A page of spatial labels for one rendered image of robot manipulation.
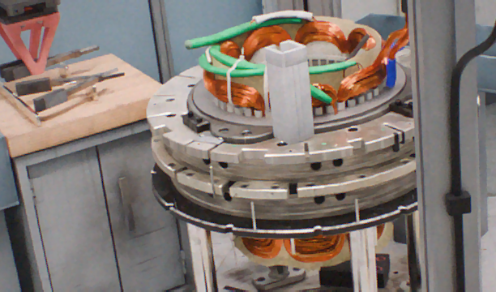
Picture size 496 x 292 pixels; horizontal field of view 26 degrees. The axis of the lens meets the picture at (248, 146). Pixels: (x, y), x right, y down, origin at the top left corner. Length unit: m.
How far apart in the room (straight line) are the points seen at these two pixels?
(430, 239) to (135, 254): 0.73
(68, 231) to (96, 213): 0.04
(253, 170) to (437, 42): 0.46
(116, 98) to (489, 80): 0.43
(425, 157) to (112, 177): 0.70
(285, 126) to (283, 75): 0.05
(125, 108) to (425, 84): 0.69
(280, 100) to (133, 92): 0.32
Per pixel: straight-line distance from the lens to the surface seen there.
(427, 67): 0.59
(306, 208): 1.02
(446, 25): 0.59
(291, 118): 0.99
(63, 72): 1.35
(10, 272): 1.30
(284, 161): 0.99
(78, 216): 1.27
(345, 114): 1.04
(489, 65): 1.28
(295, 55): 0.98
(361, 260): 1.07
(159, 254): 1.34
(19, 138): 1.21
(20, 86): 1.28
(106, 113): 1.23
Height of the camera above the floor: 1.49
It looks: 23 degrees down
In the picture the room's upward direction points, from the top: 7 degrees counter-clockwise
